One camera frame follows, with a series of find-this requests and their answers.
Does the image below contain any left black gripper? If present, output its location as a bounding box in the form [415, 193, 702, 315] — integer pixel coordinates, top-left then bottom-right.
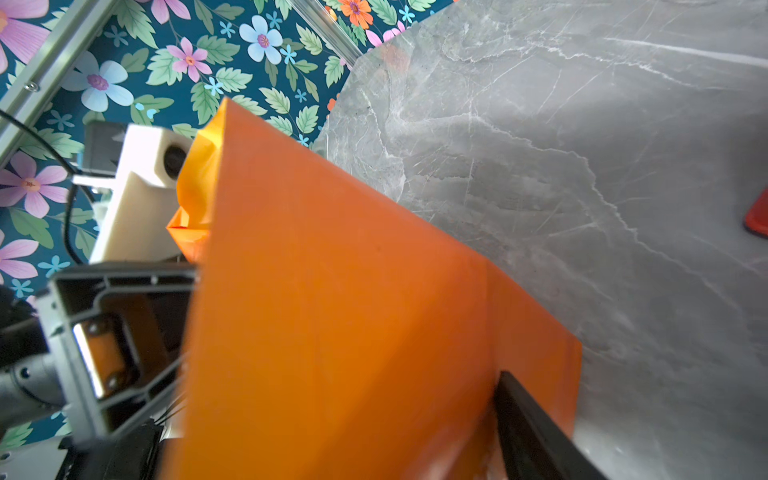
[36, 262, 199, 447]

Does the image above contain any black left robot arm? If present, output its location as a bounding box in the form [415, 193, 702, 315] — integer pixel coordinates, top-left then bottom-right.
[1, 262, 198, 479]

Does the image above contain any red tape dispenser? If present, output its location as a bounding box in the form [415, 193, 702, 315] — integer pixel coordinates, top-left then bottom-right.
[743, 188, 768, 238]

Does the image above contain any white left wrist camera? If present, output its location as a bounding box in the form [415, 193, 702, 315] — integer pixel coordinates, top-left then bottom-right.
[89, 124, 192, 264]

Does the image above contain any yellow wrapping paper sheet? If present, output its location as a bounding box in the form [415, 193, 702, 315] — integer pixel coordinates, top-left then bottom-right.
[162, 100, 581, 479]

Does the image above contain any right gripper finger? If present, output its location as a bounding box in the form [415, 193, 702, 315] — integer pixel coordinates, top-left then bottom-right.
[494, 371, 606, 480]

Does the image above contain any aluminium frame strut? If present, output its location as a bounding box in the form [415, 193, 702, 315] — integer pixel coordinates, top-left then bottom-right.
[1, 0, 117, 162]

